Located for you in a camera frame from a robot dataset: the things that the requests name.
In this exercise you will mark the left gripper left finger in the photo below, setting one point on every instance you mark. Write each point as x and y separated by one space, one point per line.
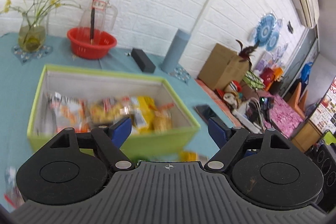
73 167

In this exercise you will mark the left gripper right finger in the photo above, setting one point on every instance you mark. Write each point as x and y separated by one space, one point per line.
266 169

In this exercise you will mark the green cardboard snack box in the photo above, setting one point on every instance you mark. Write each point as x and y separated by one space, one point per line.
93 85

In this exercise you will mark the smartphone in clear case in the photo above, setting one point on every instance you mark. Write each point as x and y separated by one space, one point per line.
205 112

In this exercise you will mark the brown cardboard box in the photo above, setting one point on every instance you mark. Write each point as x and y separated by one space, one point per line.
223 66

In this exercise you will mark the black rectangular case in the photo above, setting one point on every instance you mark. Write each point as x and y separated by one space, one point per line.
142 60

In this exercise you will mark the red plastic basket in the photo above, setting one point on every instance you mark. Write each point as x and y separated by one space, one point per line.
87 47

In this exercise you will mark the blue paper fan decoration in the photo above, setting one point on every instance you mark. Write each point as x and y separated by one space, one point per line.
267 32

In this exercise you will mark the glass pitcher with straw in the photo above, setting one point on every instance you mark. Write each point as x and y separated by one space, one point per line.
94 15

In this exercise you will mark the grey-blue cylinder bottle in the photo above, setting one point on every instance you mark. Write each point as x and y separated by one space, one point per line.
175 51

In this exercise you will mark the glass vase with yellow flowers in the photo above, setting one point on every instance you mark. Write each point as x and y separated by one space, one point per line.
33 29

